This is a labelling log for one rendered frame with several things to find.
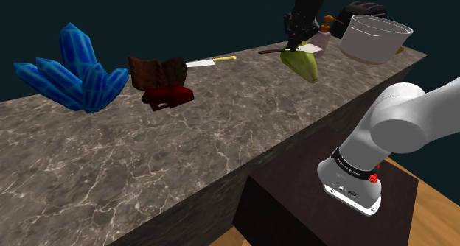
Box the black toaster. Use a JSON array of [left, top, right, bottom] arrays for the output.
[[329, 0, 388, 40]]

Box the green pointed fruit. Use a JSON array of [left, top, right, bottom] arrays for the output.
[[279, 41, 319, 85]]

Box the dark robot stand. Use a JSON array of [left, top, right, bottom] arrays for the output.
[[232, 125, 420, 246]]

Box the dark handled cleaver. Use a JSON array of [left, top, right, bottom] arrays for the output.
[[257, 43, 324, 55]]

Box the pink soap dispenser orange pump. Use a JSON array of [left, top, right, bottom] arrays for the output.
[[308, 15, 345, 58]]

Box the yellow handled knife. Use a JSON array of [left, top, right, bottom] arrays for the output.
[[184, 55, 237, 68]]

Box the brown crumpled cloth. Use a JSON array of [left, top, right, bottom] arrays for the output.
[[128, 55, 189, 93]]

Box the white cooking pot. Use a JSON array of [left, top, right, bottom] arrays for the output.
[[338, 14, 414, 66]]

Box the dark red block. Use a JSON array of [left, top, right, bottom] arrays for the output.
[[141, 84, 195, 112]]

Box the blue crystal cluster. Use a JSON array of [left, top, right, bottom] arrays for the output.
[[13, 22, 130, 114]]

